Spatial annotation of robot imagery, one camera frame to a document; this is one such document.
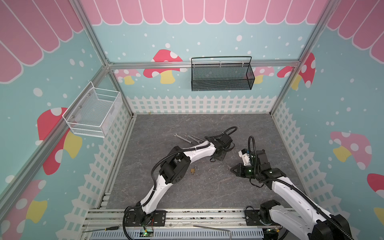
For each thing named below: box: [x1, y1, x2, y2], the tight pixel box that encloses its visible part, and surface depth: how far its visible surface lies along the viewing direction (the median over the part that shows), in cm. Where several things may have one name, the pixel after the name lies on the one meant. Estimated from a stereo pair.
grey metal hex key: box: [193, 225, 232, 240], surface depth 73 cm
